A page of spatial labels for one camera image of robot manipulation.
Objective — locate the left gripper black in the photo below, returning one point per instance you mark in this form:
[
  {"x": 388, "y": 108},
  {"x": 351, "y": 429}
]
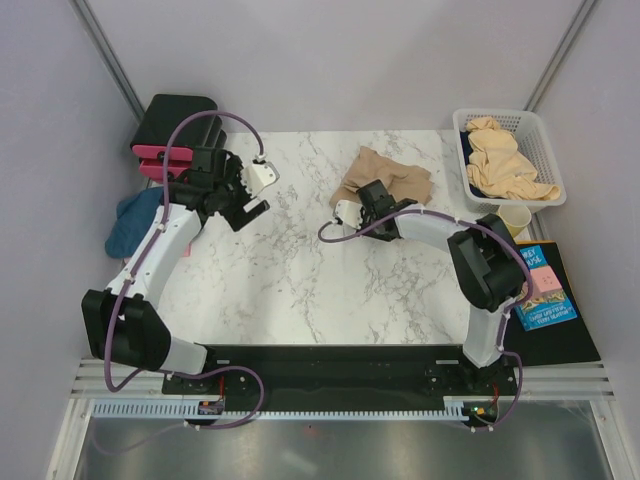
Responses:
[{"x": 232, "y": 174}]

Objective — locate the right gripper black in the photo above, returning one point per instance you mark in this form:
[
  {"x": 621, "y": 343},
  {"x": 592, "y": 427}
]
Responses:
[{"x": 384, "y": 237}]

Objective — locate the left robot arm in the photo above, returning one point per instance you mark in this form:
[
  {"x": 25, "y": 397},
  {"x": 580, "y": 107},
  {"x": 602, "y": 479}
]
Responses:
[{"x": 122, "y": 322}]

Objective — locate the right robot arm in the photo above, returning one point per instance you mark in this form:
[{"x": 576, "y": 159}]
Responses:
[{"x": 490, "y": 271}]

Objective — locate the lower black pink drawer box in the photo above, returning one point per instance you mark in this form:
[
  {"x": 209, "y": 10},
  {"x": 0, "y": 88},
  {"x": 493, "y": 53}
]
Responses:
[{"x": 150, "y": 167}]

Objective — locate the black pink drawer box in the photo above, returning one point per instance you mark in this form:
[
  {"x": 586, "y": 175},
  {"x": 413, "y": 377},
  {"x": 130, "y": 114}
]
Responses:
[
  {"x": 150, "y": 167},
  {"x": 163, "y": 115}
]

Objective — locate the pink cloth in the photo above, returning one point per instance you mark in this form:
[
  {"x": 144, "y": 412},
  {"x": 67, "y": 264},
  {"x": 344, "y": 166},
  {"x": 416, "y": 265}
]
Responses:
[{"x": 186, "y": 254}]

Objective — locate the blue t shirt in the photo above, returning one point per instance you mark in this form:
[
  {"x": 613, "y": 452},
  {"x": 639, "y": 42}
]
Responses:
[{"x": 134, "y": 216}]

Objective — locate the light yellow t shirt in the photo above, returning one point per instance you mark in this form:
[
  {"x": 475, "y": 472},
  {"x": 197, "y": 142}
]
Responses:
[{"x": 496, "y": 167}]

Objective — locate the upper black pink drawer box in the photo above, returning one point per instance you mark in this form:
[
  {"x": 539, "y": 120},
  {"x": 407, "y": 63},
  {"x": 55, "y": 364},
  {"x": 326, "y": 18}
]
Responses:
[{"x": 163, "y": 115}]

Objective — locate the white plastic basket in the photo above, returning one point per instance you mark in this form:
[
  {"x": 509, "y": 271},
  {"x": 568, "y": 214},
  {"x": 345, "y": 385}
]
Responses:
[{"x": 533, "y": 142}]

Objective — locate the yellow mug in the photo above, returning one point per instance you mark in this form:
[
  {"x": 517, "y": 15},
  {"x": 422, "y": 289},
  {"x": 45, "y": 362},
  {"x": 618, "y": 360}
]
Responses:
[{"x": 516, "y": 218}]

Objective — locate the pink cube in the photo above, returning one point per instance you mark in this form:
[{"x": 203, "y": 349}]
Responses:
[{"x": 544, "y": 281}]

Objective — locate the blue storey treehouse book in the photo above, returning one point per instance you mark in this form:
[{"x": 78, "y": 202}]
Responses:
[{"x": 536, "y": 313}]

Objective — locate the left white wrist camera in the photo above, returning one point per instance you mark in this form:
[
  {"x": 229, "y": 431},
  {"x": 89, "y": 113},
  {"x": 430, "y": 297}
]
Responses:
[{"x": 258, "y": 176}]

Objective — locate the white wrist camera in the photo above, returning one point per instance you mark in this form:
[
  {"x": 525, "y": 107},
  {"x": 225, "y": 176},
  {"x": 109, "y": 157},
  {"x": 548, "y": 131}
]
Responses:
[
  {"x": 348, "y": 213},
  {"x": 258, "y": 176}
]

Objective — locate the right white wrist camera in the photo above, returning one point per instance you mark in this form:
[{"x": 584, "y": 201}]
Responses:
[{"x": 348, "y": 213}]

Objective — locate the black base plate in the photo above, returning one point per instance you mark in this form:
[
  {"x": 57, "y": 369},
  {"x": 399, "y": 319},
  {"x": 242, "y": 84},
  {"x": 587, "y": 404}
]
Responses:
[{"x": 345, "y": 378}]

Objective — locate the white cable duct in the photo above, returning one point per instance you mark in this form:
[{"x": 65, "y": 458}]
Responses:
[{"x": 197, "y": 411}]

